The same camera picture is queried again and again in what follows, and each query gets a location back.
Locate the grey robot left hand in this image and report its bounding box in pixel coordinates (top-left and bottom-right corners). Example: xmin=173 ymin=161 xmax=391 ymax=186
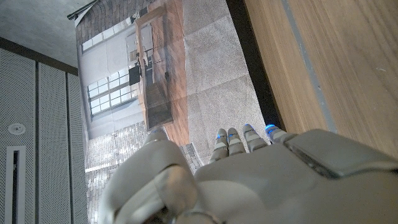
xmin=98 ymin=123 xmax=398 ymax=224

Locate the round white ceiling detector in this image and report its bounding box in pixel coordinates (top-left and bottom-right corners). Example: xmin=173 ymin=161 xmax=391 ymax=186
xmin=8 ymin=123 xmax=26 ymax=135

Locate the dark backdrop stand frame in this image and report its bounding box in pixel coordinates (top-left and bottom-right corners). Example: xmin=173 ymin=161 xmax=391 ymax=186
xmin=67 ymin=0 xmax=100 ymax=20

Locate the printed room scene backdrop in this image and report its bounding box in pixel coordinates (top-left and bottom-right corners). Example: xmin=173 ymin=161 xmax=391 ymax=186
xmin=74 ymin=0 xmax=285 ymax=224

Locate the long grey tape strip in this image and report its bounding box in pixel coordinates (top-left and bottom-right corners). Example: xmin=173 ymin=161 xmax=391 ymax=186
xmin=279 ymin=0 xmax=338 ymax=133

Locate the white framed ceiling slot vent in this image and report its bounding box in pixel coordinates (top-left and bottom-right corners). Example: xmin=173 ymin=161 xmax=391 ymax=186
xmin=4 ymin=145 xmax=27 ymax=224

